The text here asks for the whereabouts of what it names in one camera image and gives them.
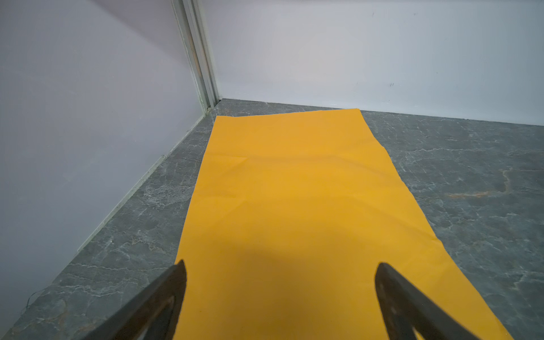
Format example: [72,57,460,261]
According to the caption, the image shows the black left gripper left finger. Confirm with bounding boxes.
[85,261,187,339]

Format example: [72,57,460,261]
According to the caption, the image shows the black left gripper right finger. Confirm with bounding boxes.
[375,262,477,339]

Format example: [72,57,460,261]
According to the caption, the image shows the aluminium corner frame post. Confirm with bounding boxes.
[171,0,221,113]

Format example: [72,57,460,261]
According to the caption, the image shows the orange wrapping paper sheet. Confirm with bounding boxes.
[175,109,509,339]

